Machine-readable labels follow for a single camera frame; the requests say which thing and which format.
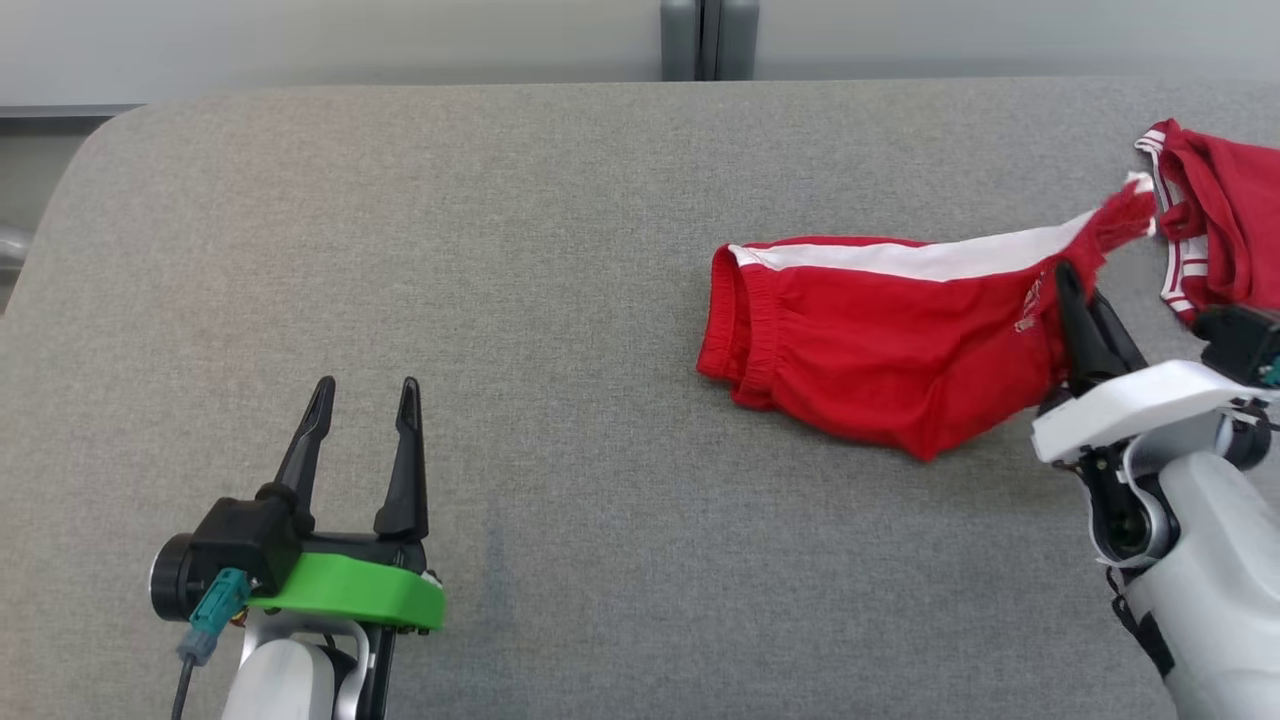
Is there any red jersey with striped trim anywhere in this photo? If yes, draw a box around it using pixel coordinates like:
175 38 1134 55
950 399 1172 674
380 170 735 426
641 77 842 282
1135 118 1280 326

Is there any grey double metal post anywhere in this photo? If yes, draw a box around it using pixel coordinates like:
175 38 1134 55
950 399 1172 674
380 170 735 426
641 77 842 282
660 0 761 83

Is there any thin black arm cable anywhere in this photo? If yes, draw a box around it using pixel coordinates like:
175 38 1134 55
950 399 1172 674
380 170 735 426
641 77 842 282
1105 565 1176 681
170 650 201 720

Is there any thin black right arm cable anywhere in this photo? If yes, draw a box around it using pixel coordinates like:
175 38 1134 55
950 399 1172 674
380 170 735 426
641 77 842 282
1105 565 1176 681

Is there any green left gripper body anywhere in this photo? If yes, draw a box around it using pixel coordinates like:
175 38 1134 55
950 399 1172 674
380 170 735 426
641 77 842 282
250 530 446 633

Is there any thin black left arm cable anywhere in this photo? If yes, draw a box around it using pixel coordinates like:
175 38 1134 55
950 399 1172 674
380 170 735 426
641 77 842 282
170 650 201 720

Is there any teal left camera connector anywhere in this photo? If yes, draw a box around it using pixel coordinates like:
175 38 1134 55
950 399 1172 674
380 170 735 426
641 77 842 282
178 567 251 666

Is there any red basketball jersey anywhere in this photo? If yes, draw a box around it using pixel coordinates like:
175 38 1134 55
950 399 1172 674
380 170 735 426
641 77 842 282
697 172 1161 463

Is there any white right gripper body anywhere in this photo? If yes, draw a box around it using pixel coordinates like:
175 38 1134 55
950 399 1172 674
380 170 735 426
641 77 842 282
1030 360 1266 466

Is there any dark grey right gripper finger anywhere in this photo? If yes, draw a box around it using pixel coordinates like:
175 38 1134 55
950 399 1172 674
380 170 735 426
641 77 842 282
1090 290 1149 376
1055 260 1119 393

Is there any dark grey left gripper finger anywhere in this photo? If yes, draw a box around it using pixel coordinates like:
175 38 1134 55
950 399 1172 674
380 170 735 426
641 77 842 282
374 377 430 543
258 376 337 531

